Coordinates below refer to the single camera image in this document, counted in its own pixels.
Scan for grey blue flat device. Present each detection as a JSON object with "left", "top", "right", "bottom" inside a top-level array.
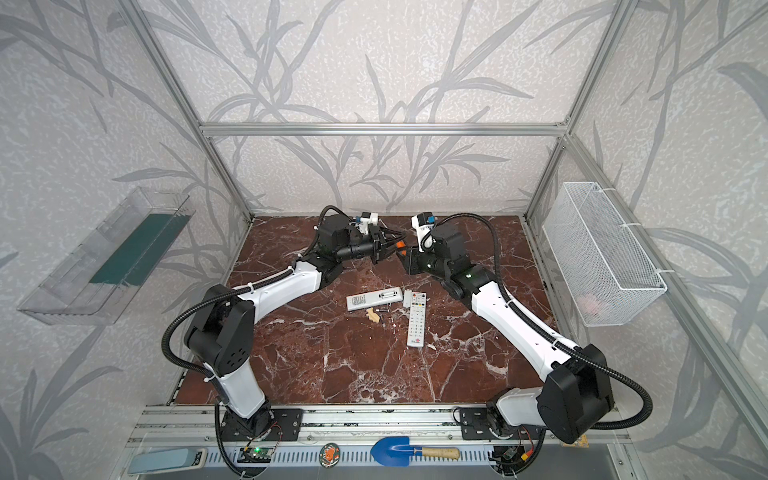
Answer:
[{"left": 127, "top": 447, "right": 208, "bottom": 476}]

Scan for white remote control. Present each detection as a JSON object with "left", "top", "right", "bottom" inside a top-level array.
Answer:
[{"left": 347, "top": 287, "right": 403, "bottom": 311}]

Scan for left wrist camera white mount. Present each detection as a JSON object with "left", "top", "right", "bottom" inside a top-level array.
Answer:
[{"left": 354, "top": 212, "right": 379, "bottom": 235}]

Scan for white wire mesh basket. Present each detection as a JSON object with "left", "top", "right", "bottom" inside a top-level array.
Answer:
[{"left": 543, "top": 182, "right": 667, "bottom": 327}]

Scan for yellow small circuit board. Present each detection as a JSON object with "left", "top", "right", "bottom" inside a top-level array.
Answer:
[{"left": 571, "top": 435, "right": 589, "bottom": 448}]

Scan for pink object in basket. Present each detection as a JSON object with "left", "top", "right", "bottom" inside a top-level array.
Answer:
[{"left": 576, "top": 293, "right": 608, "bottom": 318}]

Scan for small green circuit board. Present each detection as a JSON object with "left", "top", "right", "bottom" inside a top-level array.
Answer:
[{"left": 236, "top": 447, "right": 274, "bottom": 464}]

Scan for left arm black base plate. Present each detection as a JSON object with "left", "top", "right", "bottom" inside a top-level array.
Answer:
[{"left": 219, "top": 405, "right": 304, "bottom": 442}]

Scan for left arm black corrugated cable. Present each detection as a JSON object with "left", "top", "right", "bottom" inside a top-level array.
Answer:
[{"left": 160, "top": 205, "right": 349, "bottom": 379}]

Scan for right small electronics board wires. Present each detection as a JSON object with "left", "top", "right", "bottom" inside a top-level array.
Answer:
[{"left": 491, "top": 443, "right": 538, "bottom": 469}]

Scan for blue toy shovel wooden handle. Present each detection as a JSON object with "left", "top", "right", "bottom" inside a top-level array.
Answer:
[{"left": 370, "top": 436, "right": 461, "bottom": 467}]

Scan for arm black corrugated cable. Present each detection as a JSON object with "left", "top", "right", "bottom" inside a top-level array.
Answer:
[
  {"left": 160, "top": 205, "right": 349, "bottom": 379},
  {"left": 419, "top": 212, "right": 654, "bottom": 431}
]

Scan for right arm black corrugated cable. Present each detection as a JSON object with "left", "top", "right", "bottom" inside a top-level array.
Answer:
[{"left": 419, "top": 212, "right": 654, "bottom": 431}]

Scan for round orange badge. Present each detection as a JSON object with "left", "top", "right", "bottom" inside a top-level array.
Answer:
[{"left": 319, "top": 442, "right": 341, "bottom": 468}]

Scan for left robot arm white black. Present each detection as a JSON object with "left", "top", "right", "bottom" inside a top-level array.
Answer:
[{"left": 184, "top": 213, "right": 405, "bottom": 438}]

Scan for white remote control face up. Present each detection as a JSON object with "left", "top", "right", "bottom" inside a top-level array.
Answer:
[{"left": 406, "top": 291, "right": 427, "bottom": 348}]

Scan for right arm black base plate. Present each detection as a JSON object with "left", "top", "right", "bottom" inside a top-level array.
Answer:
[{"left": 456, "top": 407, "right": 497, "bottom": 441}]

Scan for clear plastic wall bin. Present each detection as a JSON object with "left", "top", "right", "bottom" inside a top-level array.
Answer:
[{"left": 17, "top": 187, "right": 195, "bottom": 326}]

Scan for small wooden animal figure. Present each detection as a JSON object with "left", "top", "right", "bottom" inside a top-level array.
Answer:
[{"left": 366, "top": 308, "right": 381, "bottom": 324}]

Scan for aluminium frame rail front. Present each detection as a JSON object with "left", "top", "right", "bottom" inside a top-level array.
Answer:
[{"left": 125, "top": 403, "right": 631, "bottom": 448}]

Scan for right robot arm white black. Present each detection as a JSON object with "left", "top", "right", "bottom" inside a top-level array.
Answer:
[{"left": 400, "top": 217, "right": 614, "bottom": 444}]

